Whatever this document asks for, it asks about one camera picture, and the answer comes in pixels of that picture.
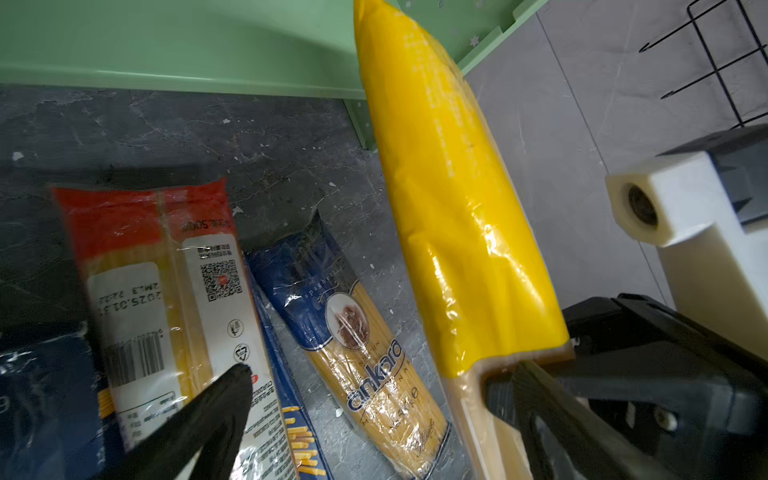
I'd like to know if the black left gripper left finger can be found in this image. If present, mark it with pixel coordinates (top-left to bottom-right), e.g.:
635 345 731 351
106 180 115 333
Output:
95 363 252 479

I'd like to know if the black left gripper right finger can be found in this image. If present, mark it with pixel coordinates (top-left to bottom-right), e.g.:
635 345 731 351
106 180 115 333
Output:
484 360 675 479

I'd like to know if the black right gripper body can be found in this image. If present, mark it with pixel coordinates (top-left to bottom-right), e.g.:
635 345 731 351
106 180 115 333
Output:
551 124 768 480

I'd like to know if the yellow spaghetti packet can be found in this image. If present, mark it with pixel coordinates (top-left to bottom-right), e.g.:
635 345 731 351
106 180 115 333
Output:
354 1 572 479

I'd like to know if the blue Barilla pasta box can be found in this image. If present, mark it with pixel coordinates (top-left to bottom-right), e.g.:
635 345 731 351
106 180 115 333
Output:
1 332 125 479

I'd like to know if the green wooden shelf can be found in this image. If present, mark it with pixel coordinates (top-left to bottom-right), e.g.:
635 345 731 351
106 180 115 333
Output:
1 1 540 144

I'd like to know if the blue spaghetti packet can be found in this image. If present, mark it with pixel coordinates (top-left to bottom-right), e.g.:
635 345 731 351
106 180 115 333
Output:
251 280 333 479

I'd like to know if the red spaghetti packet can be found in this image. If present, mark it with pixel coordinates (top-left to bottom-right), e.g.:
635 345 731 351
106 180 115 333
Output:
52 180 297 479

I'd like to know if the Ankara spaghetti packet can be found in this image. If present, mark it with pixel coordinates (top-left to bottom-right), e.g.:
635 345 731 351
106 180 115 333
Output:
246 214 451 479

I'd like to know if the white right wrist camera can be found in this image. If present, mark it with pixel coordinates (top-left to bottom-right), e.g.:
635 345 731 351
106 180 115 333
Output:
606 151 767 359

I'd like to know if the black wire hook rack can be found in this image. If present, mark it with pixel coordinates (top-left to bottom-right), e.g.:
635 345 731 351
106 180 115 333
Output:
637 0 767 130

